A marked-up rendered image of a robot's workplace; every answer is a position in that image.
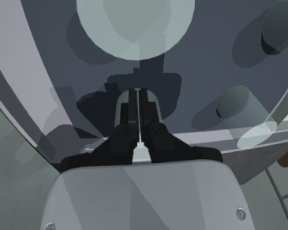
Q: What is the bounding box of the clear glass jar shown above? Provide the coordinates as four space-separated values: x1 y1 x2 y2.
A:
114 88 163 161
216 86 277 149
262 0 288 57
76 0 195 61

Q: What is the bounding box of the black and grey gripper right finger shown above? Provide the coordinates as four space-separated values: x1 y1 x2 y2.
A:
139 88 223 164

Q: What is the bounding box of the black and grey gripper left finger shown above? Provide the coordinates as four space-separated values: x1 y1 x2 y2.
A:
60 89 140 173

